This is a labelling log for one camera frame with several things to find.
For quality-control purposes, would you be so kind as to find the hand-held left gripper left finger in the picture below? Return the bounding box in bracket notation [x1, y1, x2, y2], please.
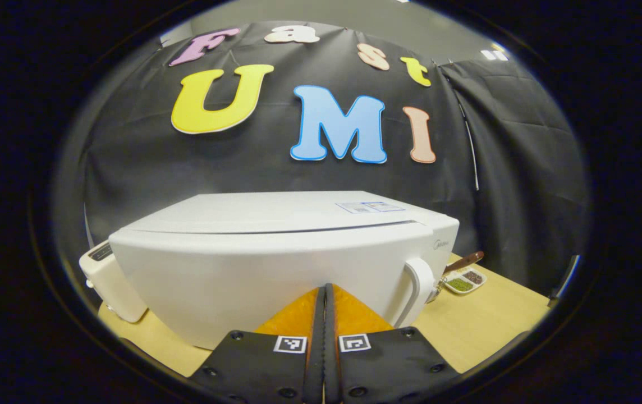
[189, 283, 327, 404]

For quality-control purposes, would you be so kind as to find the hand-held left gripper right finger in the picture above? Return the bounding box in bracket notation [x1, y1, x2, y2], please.
[325, 283, 462, 404]

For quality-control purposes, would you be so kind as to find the white microwave oven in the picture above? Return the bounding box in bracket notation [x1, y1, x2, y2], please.
[108, 191, 461, 350]

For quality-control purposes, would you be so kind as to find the white divided plate of beans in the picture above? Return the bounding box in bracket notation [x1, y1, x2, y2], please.
[443, 267, 488, 295]

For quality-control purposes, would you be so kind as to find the brown wooden spoon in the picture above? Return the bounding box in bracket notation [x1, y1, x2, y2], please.
[442, 251, 485, 277]

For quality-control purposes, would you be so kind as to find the white toaster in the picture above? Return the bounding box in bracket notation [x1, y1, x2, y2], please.
[79, 241, 149, 324]

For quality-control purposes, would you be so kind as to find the metal wire utensil holder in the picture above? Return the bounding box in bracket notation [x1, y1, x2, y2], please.
[428, 275, 446, 304]

